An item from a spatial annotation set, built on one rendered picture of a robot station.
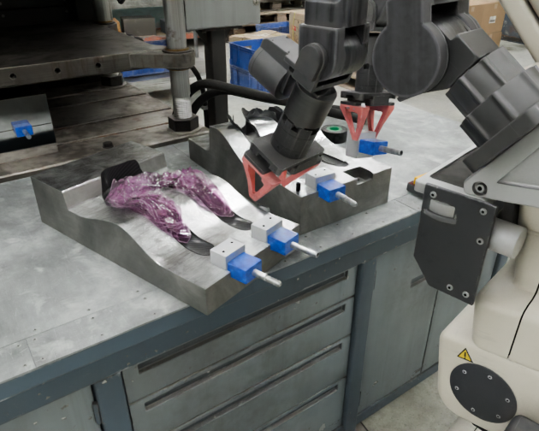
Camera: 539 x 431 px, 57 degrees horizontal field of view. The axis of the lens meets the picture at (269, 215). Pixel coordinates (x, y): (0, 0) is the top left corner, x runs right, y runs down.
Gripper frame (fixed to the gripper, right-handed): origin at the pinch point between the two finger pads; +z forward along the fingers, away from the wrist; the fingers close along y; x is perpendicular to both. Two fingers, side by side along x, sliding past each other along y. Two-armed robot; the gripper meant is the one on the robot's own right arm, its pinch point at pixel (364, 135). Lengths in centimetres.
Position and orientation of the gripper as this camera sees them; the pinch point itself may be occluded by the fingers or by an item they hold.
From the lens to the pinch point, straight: 109.0
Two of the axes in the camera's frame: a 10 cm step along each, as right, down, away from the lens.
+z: -0.3, 9.5, 3.2
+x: 5.7, 2.9, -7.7
